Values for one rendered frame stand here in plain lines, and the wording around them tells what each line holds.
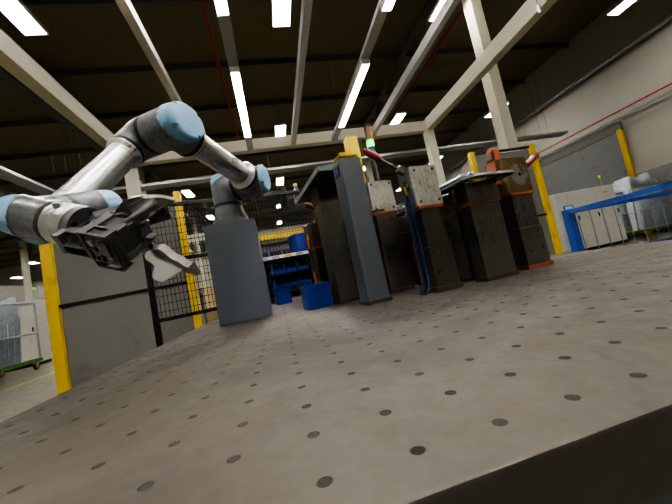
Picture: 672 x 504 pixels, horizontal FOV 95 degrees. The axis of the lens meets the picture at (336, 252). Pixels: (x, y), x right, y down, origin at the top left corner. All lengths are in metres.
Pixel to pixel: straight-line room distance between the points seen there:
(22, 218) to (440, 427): 0.68
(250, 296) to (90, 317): 2.67
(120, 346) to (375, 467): 3.58
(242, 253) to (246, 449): 1.09
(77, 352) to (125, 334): 0.42
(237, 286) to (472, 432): 1.15
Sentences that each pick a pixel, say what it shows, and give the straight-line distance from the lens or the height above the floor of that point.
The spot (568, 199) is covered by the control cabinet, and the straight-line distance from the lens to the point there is 12.57.
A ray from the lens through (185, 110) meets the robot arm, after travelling 1.07.
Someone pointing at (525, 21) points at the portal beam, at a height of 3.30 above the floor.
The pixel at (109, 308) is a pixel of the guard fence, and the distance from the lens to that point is 3.73.
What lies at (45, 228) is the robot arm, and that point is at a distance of 0.69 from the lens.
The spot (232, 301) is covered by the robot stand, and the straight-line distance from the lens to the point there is 1.28.
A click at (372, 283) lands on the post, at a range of 0.90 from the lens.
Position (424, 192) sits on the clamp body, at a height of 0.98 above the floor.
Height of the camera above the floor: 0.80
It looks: 5 degrees up
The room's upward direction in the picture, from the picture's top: 12 degrees counter-clockwise
